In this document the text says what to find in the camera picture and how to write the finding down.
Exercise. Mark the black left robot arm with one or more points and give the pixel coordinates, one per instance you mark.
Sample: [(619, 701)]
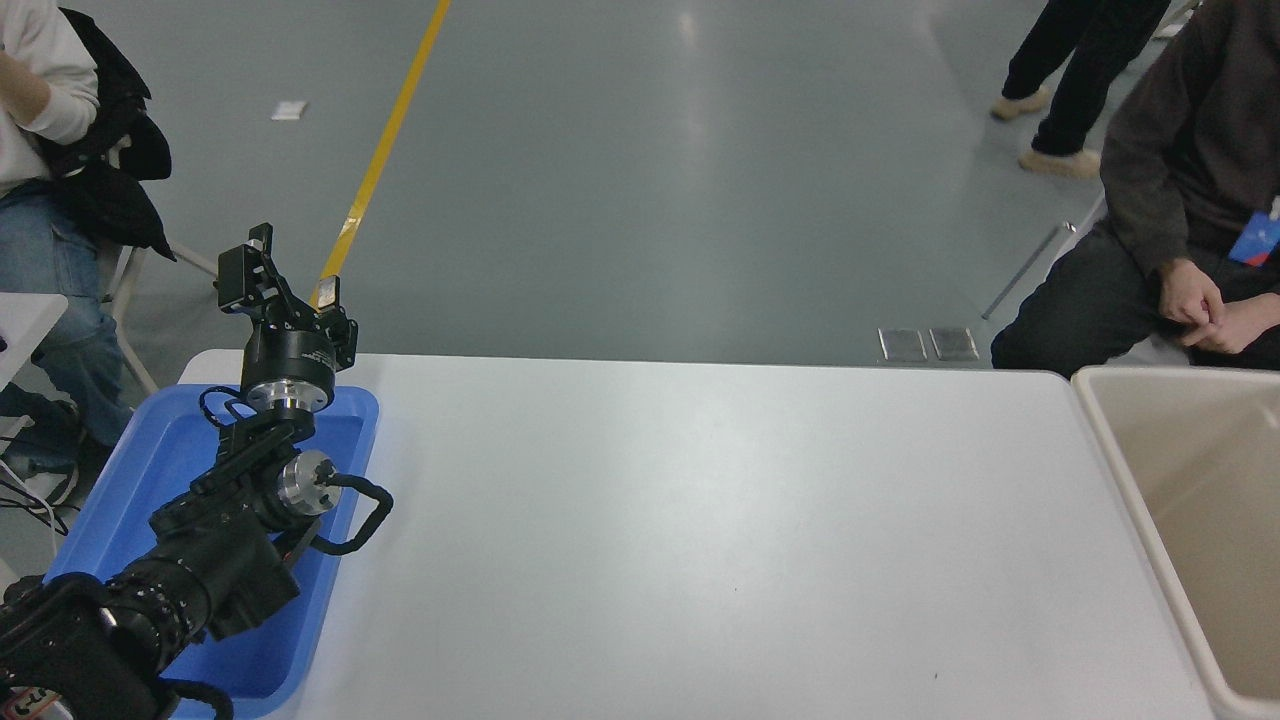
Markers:
[(200, 570)]

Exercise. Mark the large pale bin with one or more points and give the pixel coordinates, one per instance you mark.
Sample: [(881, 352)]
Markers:
[(1200, 500)]

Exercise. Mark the blue badge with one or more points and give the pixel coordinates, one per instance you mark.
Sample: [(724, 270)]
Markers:
[(1255, 243)]

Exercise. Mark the walking person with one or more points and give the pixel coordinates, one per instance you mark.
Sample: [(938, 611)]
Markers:
[(1080, 70)]

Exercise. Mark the white frame chair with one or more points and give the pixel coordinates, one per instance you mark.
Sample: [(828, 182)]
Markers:
[(125, 300)]

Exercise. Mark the seated person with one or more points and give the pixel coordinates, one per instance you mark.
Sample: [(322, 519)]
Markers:
[(50, 290)]

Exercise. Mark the person's left hand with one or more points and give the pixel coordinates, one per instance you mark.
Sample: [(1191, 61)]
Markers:
[(1245, 325)]

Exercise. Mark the blue plastic tray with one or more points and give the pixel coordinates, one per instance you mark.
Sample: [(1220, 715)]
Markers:
[(150, 450)]

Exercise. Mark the metal floor plate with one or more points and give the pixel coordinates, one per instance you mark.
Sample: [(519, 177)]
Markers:
[(902, 344), (954, 343)]

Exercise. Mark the yellow floor tape line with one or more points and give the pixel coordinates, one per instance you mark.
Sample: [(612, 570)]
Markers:
[(390, 130)]

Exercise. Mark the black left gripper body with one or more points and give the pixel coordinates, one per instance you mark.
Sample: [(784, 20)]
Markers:
[(290, 357)]

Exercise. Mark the person's hand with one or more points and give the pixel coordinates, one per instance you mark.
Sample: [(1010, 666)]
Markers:
[(22, 92)]

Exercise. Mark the black jacket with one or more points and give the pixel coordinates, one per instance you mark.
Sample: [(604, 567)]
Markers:
[(110, 190)]

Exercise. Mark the small white table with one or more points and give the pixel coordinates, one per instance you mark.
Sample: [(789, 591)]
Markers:
[(25, 325)]

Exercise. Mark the person's right hand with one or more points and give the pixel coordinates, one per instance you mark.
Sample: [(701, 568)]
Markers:
[(1190, 298)]

